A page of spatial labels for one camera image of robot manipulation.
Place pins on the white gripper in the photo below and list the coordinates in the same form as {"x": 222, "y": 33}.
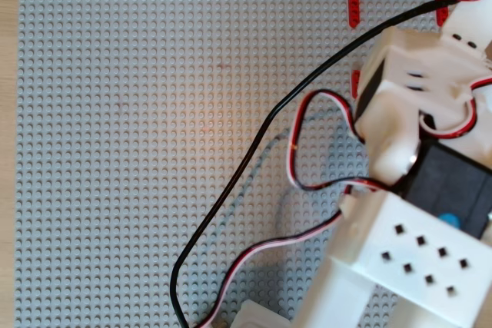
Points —
{"x": 461, "y": 17}

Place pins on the grey Lego baseplate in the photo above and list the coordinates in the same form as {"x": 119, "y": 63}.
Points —
{"x": 115, "y": 151}

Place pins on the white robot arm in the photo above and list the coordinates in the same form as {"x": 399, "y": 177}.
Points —
{"x": 403, "y": 266}

